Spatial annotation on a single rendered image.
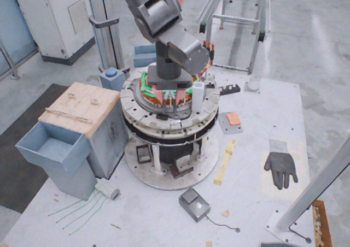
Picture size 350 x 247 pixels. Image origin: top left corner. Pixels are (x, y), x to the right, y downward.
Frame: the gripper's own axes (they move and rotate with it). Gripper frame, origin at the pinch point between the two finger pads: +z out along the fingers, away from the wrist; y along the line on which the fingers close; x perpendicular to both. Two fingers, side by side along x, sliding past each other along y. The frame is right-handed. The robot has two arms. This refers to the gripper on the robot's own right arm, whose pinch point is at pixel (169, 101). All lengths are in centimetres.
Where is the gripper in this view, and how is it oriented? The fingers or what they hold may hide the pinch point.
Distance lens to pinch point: 62.2
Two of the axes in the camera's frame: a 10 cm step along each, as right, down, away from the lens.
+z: -0.1, 7.1, 7.0
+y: 10.0, -0.2, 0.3
